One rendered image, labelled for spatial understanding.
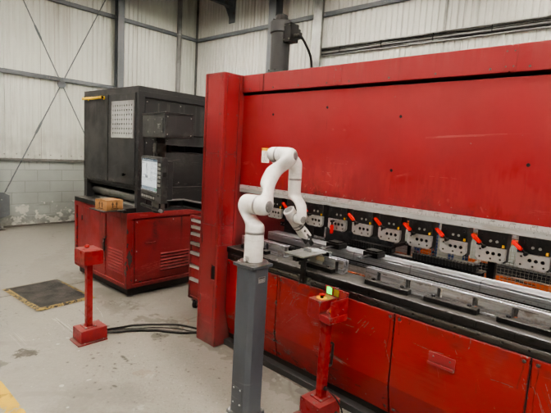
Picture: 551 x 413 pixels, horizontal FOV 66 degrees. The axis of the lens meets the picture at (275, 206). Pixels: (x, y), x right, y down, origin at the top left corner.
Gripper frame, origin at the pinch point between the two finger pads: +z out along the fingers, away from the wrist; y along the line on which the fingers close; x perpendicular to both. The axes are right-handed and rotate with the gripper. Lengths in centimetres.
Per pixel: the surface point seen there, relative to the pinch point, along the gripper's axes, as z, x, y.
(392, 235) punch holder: 0, -23, -58
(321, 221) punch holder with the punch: -6.6, -15.5, -3.1
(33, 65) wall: -203, -59, 715
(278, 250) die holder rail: 12.6, 8.0, 37.5
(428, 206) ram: -14, -41, -79
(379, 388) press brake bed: 69, 45, -66
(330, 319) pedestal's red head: 15, 38, -48
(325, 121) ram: -61, -61, 0
